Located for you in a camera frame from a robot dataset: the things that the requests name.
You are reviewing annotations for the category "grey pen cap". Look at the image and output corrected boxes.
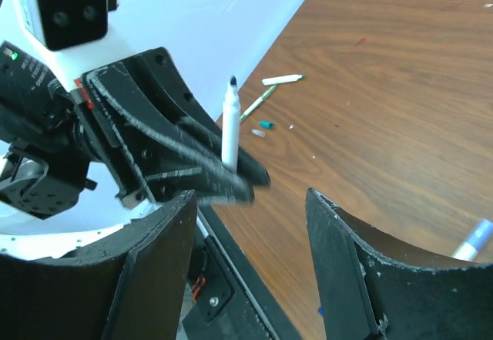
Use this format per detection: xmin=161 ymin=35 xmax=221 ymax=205
xmin=251 ymin=129 xmax=265 ymax=138

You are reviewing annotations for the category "white marker with purple ink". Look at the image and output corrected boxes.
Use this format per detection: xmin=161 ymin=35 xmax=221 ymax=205
xmin=452 ymin=219 xmax=492 ymax=261

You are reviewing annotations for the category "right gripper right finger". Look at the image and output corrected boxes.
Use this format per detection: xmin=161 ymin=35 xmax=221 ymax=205
xmin=305 ymin=188 xmax=492 ymax=339

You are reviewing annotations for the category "white marker green tip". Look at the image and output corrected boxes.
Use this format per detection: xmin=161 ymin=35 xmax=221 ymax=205
xmin=262 ymin=74 xmax=304 ymax=86

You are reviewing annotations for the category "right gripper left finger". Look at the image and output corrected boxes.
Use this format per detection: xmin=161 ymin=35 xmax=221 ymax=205
xmin=1 ymin=191 xmax=197 ymax=339

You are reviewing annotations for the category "teal pen cap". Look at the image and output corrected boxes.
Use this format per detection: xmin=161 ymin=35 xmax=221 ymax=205
xmin=259 ymin=120 xmax=275 ymax=130

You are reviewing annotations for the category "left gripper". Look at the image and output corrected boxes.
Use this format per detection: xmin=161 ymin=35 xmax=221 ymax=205
xmin=1 ymin=41 xmax=125 ymax=163

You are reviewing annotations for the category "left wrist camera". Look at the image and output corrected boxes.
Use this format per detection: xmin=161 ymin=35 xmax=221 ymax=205
xmin=14 ymin=0 xmax=134 ymax=90

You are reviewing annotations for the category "thin green white pen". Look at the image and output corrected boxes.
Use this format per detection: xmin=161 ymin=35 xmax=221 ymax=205
xmin=240 ymin=85 xmax=277 ymax=123

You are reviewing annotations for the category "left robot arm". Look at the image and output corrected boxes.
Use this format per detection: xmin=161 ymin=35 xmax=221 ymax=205
xmin=1 ymin=42 xmax=270 ymax=219

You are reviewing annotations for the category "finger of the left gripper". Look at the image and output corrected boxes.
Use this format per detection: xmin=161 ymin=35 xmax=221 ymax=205
xmin=126 ymin=48 xmax=270 ymax=186
xmin=74 ymin=66 xmax=254 ymax=205

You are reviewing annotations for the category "white marker black tip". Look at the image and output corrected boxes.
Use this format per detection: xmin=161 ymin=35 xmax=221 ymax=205
xmin=221 ymin=76 xmax=241 ymax=172

